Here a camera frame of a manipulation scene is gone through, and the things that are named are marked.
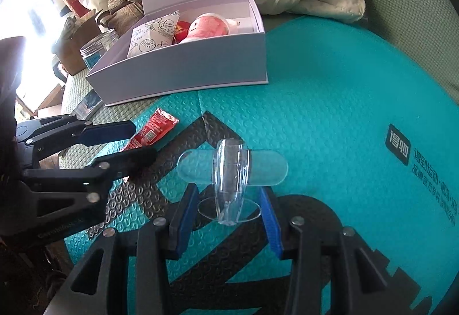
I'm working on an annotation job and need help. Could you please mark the small red snack packet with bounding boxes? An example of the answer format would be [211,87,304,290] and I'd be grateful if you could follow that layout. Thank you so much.
[174,20,190,43]

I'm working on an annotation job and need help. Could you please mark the round white pink lid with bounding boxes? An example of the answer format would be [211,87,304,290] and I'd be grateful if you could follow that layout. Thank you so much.
[182,13,240,42]

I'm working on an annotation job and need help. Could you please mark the teal foam mat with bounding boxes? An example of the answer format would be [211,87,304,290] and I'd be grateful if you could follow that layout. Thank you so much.
[66,17,458,314]

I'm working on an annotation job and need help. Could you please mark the clear plastic stand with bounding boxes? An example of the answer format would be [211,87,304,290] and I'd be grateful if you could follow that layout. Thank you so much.
[177,139,289,226]

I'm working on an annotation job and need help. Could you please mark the green textured bed cover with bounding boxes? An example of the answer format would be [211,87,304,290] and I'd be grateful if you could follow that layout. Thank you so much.
[58,0,459,169]

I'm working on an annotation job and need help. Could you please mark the clear glass jar blue label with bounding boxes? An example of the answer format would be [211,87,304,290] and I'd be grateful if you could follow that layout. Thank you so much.
[80,29,119,70]

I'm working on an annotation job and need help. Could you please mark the black smartphone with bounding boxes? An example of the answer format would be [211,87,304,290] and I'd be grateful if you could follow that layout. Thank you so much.
[71,89,104,120]

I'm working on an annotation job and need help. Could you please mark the flat red sauce sachet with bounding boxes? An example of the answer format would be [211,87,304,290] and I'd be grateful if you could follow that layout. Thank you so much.
[123,108,180,151]

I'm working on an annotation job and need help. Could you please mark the white printed snack packet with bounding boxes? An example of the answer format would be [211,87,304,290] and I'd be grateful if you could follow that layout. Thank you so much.
[127,11,180,58]

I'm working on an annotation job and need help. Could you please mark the brown cardboard box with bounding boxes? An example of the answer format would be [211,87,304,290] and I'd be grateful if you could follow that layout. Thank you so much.
[51,10,101,76]

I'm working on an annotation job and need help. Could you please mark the brown quilted cushion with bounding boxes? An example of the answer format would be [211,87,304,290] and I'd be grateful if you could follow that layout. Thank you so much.
[95,2,144,36]

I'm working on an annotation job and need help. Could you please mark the lavender open gift box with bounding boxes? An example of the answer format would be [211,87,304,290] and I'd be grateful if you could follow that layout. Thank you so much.
[86,0,269,105]

